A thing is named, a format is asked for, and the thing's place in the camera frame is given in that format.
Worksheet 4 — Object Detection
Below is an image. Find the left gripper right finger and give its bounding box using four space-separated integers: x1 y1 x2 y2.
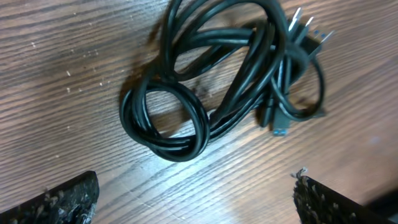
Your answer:
291 167 397 224

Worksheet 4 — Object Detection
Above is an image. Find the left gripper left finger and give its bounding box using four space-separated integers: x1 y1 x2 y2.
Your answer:
1 170 100 224

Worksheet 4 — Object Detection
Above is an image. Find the black cable bundle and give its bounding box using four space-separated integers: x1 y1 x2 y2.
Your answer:
119 0 335 163

